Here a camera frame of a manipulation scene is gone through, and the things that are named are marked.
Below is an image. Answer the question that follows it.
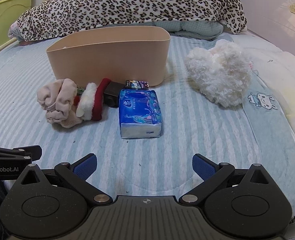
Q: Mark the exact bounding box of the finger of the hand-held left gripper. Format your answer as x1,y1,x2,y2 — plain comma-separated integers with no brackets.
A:
0,145,42,162

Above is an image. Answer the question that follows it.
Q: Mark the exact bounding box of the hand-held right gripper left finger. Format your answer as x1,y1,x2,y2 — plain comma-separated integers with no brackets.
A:
10,153,113,204

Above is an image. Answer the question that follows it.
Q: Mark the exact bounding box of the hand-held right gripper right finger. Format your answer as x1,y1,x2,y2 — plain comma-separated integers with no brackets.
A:
179,154,284,204

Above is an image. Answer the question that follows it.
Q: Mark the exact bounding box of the striped blue bed sheet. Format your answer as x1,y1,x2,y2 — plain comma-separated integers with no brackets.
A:
0,30,263,214

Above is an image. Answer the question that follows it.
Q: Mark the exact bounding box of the red white santa hat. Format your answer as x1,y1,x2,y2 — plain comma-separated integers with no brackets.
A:
74,78,112,121

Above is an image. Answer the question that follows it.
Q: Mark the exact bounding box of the pale pink crumpled cloth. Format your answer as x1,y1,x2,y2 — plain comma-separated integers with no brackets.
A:
37,78,84,129

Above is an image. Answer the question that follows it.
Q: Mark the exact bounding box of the light blue rabbit print blanket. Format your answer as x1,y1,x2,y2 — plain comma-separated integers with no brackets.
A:
237,79,295,212

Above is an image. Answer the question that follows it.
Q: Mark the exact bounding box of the dark brown box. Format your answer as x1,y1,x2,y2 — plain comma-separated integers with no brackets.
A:
103,81,124,108

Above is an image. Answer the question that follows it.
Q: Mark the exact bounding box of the blue tissue pack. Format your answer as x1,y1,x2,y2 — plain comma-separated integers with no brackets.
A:
119,88,162,139

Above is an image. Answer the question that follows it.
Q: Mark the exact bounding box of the white fluffy plush toy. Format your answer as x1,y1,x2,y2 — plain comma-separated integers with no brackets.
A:
184,40,253,108

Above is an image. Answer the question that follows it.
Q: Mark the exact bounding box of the small dark printed packet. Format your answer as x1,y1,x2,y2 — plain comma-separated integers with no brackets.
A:
125,80,150,90

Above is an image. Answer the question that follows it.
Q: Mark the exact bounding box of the beige plastic storage bin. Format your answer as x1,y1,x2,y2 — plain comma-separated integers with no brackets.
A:
46,26,171,88

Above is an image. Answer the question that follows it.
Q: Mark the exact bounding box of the green cabinet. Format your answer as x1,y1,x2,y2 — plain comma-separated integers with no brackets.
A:
0,0,34,55

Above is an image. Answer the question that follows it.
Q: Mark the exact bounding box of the white pillow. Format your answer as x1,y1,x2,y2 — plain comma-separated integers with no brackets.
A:
245,46,295,120

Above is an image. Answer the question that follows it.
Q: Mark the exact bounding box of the green checked quilt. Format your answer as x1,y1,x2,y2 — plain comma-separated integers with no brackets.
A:
152,20,224,41

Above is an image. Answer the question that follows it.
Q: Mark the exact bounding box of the pink padded headboard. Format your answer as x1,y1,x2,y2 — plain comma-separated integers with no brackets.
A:
239,0,295,64

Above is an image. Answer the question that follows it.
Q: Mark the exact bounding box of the leopard print pillow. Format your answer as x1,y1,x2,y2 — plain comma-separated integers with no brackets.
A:
17,0,248,42

